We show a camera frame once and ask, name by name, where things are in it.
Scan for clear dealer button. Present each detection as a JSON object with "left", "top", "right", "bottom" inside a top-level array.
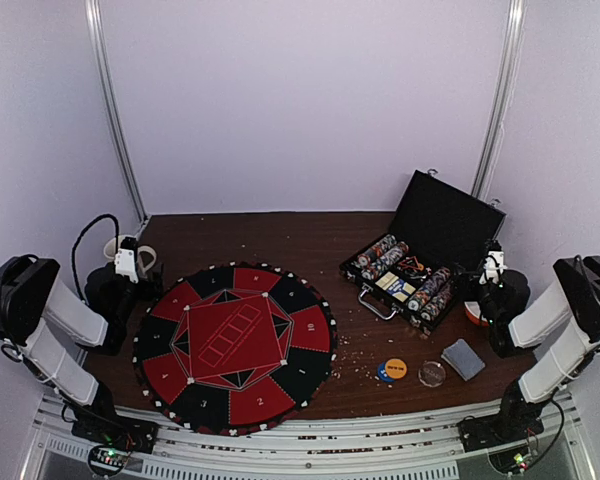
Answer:
[{"left": 418, "top": 360, "right": 446, "bottom": 388}]

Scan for front left chip row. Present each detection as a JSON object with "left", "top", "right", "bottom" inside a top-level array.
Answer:
[{"left": 362, "top": 241, "right": 409, "bottom": 280}]

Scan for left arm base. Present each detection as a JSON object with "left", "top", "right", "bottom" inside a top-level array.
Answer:
[{"left": 71, "top": 411, "right": 159, "bottom": 454}]

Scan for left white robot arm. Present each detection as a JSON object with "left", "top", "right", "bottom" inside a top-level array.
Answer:
[{"left": 0, "top": 255, "right": 163, "bottom": 444}]

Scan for orange white bowl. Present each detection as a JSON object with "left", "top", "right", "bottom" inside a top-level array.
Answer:
[{"left": 464, "top": 301, "right": 489, "bottom": 327}]

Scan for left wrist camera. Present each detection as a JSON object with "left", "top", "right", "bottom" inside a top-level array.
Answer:
[{"left": 114, "top": 236, "right": 139, "bottom": 283}]

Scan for white floral mug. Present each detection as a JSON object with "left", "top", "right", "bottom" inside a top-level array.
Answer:
[{"left": 103, "top": 235, "right": 157, "bottom": 276}]

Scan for back right chip row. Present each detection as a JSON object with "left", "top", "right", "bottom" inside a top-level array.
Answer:
[{"left": 407, "top": 267, "right": 451, "bottom": 312}]

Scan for front right chip row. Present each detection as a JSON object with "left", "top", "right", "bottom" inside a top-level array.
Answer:
[{"left": 420, "top": 283, "right": 453, "bottom": 322}]

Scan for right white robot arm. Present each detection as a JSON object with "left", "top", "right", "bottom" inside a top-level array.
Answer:
[{"left": 477, "top": 255, "right": 600, "bottom": 442}]

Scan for chip row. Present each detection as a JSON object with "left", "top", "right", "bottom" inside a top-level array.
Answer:
[
  {"left": 356, "top": 234, "right": 397, "bottom": 268},
  {"left": 362, "top": 241, "right": 409, "bottom": 280},
  {"left": 420, "top": 283, "right": 453, "bottom": 322},
  {"left": 407, "top": 267, "right": 451, "bottom": 312}
]

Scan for black poker chip case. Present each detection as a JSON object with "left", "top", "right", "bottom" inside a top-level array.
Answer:
[{"left": 339, "top": 170, "right": 506, "bottom": 335}]

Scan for orange big blind button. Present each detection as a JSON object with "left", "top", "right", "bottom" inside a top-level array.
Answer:
[{"left": 384, "top": 358, "right": 408, "bottom": 380}]

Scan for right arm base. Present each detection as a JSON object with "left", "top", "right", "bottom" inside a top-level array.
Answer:
[{"left": 457, "top": 414, "right": 544, "bottom": 452}]

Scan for blue small blind button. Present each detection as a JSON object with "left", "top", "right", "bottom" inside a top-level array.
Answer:
[{"left": 377, "top": 362, "right": 394, "bottom": 383}]

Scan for boxed card decks in case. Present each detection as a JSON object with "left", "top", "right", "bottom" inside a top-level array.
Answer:
[{"left": 375, "top": 272, "right": 416, "bottom": 302}]

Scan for aluminium frame post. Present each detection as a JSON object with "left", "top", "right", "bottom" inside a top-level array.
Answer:
[
  {"left": 471, "top": 0, "right": 526, "bottom": 201},
  {"left": 84, "top": 0, "right": 149, "bottom": 224}
]

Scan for left aluminium frame post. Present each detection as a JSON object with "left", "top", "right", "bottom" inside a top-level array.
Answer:
[{"left": 84, "top": 0, "right": 149, "bottom": 224}]

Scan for red black triangle card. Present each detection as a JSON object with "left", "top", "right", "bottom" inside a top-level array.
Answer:
[{"left": 397, "top": 256, "right": 427, "bottom": 275}]

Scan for front aluminium rail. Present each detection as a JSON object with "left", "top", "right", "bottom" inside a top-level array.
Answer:
[{"left": 16, "top": 394, "right": 599, "bottom": 479}]

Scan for round red black poker mat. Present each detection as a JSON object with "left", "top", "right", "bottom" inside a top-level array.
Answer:
[{"left": 132, "top": 262, "right": 338, "bottom": 436}]

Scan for back left chip row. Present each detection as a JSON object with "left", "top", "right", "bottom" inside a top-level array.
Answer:
[{"left": 356, "top": 234, "right": 397, "bottom": 268}]

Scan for right aluminium frame post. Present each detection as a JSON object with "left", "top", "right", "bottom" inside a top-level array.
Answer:
[{"left": 471, "top": 0, "right": 526, "bottom": 201}]

